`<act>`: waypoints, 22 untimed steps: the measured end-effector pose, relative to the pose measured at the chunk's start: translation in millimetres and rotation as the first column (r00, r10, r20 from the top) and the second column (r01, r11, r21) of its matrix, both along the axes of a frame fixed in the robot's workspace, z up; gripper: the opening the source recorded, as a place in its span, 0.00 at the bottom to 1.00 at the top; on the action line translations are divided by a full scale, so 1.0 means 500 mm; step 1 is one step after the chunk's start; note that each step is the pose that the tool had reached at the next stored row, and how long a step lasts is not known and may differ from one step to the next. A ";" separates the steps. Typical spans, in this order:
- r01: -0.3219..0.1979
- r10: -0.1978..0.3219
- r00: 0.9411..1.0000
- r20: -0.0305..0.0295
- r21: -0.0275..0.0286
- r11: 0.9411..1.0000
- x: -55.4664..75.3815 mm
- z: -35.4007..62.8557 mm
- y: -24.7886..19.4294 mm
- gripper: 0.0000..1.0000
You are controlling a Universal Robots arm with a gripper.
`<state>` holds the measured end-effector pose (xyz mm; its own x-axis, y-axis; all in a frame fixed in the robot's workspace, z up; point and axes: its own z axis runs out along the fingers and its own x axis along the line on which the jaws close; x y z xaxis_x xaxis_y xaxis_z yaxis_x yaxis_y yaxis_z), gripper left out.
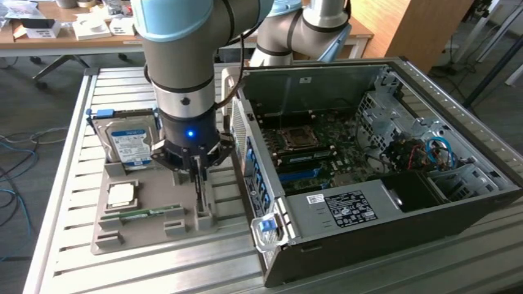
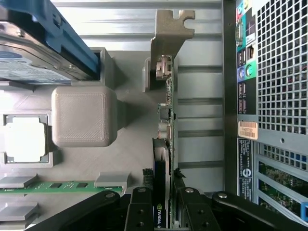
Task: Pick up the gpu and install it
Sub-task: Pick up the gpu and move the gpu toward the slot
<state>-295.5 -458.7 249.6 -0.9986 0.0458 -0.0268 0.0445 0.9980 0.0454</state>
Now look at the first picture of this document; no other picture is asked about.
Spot blue data wire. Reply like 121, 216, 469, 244
425, 137, 460, 171

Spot grey parts rack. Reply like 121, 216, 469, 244
90, 161, 221, 257

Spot blue floor cable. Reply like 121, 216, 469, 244
0, 134, 42, 261

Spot red orange power wires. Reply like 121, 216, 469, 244
402, 143, 434, 171

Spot open white box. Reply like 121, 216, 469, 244
73, 13, 114, 41

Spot green motherboard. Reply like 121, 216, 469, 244
259, 111, 394, 197

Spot blue disk caddy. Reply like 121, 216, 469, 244
86, 105, 163, 160

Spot black and white box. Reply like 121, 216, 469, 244
19, 18, 63, 40

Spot silver hard disk blue label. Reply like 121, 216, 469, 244
90, 115, 162, 171

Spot wooden cabinet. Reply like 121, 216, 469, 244
351, 0, 478, 74

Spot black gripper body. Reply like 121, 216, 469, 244
158, 105, 222, 163

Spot metal CPU socket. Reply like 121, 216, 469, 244
279, 126, 319, 147

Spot grey floor cable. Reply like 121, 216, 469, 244
0, 127, 69, 145

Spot silver disk bay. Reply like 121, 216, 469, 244
425, 162, 512, 203

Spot blue case latch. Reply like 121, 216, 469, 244
259, 214, 279, 233

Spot black Nvidia graphics card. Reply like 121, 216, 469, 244
191, 156, 210, 215

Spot blue card retention latch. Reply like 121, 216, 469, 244
245, 136, 274, 212

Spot open black PC case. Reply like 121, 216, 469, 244
221, 56, 523, 288

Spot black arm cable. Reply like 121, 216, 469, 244
214, 0, 263, 111

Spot installed dark RAM stick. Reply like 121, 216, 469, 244
286, 149, 331, 164

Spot white labelled box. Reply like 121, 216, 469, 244
109, 17, 137, 37

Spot green RAM stick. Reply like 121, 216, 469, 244
101, 206, 181, 221

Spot blue expansion slot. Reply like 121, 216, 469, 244
279, 169, 321, 182

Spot silver CPU chip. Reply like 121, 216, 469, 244
107, 183, 137, 209

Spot grey power supply unit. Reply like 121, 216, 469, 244
285, 179, 406, 239

